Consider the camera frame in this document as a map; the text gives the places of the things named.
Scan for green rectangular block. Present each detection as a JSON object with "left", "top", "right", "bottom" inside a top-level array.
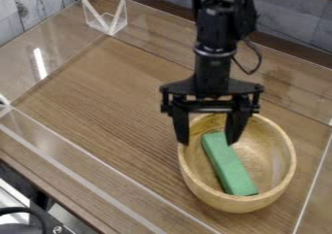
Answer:
[{"left": 201, "top": 132, "right": 258, "bottom": 196}]

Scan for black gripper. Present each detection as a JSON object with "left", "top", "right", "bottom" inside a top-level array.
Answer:
[{"left": 160, "top": 44, "right": 262, "bottom": 145}]

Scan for clear acrylic enclosure walls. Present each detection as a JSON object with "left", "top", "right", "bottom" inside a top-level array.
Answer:
[{"left": 0, "top": 0, "right": 332, "bottom": 234}]

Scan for clear acrylic corner bracket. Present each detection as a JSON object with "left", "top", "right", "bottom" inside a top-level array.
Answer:
[{"left": 81, "top": 0, "right": 126, "bottom": 36}]

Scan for wooden bowl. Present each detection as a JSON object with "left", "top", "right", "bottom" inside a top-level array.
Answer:
[{"left": 177, "top": 114, "right": 297, "bottom": 214}]

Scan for black cable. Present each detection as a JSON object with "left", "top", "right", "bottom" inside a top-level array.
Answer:
[{"left": 0, "top": 206, "right": 41, "bottom": 234}]

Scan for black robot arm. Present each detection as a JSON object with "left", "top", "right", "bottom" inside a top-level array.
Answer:
[{"left": 160, "top": 0, "right": 264, "bottom": 145}]

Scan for black metal mount bracket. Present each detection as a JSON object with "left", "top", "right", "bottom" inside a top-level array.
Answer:
[{"left": 28, "top": 193, "right": 76, "bottom": 234}]

